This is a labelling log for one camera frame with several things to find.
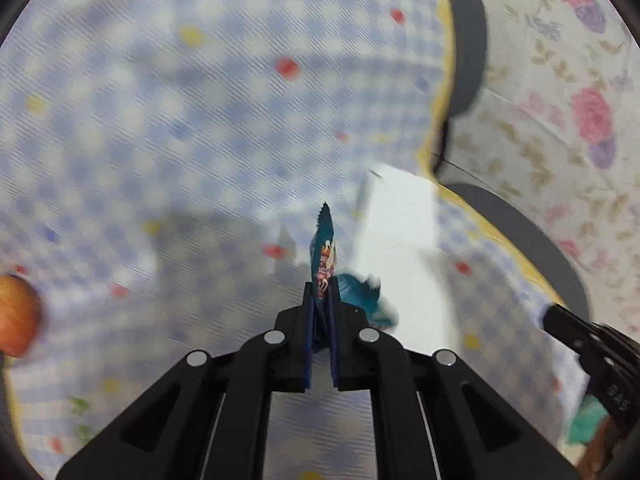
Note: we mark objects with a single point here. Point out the orange fruit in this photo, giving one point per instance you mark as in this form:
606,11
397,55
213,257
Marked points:
17,315

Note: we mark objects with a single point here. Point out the blue snack wrapper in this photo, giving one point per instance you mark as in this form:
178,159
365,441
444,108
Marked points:
325,255

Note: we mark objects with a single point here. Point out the teal plastic piece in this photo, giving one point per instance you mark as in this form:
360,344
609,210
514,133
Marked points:
589,420

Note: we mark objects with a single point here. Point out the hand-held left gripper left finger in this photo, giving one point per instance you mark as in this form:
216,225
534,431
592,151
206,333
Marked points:
309,350

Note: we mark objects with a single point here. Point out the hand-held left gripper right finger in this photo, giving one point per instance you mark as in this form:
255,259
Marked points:
333,350

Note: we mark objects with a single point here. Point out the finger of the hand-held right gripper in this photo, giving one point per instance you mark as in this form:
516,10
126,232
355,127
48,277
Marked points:
565,324

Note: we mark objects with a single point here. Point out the dark grey chair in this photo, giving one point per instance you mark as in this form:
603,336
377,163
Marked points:
470,35

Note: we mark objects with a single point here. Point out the blue checkered tablecloth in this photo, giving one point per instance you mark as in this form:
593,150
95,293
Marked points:
150,110

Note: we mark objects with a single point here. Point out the white paper sheet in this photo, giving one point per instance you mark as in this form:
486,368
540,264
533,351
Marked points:
395,240

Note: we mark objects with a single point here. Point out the floral wall cloth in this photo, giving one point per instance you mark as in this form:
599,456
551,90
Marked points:
550,135

